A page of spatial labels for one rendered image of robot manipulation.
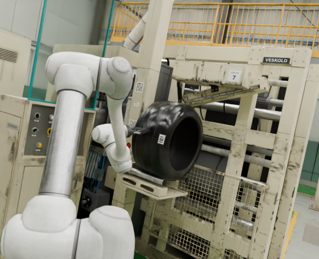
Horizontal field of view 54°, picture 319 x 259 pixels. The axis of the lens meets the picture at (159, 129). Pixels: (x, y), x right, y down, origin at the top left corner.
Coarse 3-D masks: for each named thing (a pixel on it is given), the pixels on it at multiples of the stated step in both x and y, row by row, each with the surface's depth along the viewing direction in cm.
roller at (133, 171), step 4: (132, 168) 223; (128, 172) 224; (132, 172) 221; (136, 172) 218; (140, 172) 217; (144, 172) 216; (140, 176) 216; (144, 176) 214; (148, 176) 212; (152, 176) 210; (156, 176) 210; (152, 180) 210; (156, 180) 207; (160, 180) 206; (164, 180) 205; (160, 184) 207; (164, 184) 205
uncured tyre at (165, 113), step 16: (144, 112) 210; (160, 112) 204; (176, 112) 203; (192, 112) 215; (160, 128) 196; (176, 128) 248; (192, 128) 240; (144, 144) 201; (160, 144) 196; (176, 144) 249; (192, 144) 242; (144, 160) 205; (160, 160) 199; (176, 160) 243; (192, 160) 228; (176, 176) 214
